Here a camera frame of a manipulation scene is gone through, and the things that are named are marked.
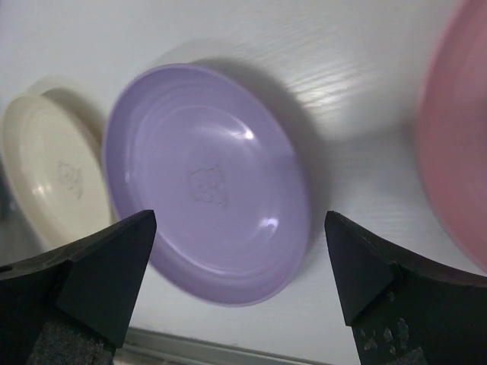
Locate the pink plate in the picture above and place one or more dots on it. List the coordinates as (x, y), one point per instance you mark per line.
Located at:
(450, 132)

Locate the aluminium rail frame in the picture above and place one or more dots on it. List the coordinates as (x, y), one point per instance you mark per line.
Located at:
(145, 347)

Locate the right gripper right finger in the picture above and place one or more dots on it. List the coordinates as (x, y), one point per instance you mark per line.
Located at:
(402, 307)

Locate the purple plate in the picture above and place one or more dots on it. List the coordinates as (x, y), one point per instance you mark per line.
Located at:
(223, 179)

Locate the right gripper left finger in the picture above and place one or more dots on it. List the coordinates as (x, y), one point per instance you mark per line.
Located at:
(73, 305)

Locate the cream plate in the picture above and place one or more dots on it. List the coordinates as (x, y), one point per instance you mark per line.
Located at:
(52, 165)

